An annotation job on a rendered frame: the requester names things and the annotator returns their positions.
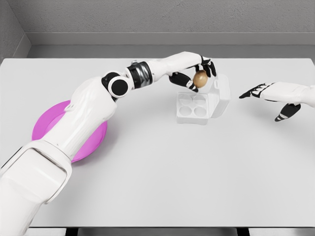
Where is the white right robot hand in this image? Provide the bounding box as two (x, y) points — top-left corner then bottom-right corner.
(239, 82), (310, 122)

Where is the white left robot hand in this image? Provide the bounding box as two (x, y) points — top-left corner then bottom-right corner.
(165, 51), (218, 93)

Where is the brown egg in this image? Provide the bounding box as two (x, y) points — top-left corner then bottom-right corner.
(192, 69), (209, 89)

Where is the clear plastic egg box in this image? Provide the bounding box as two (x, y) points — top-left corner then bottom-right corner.
(175, 73), (231, 126)

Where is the magenta plate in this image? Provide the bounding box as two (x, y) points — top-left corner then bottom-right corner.
(31, 100), (108, 163)

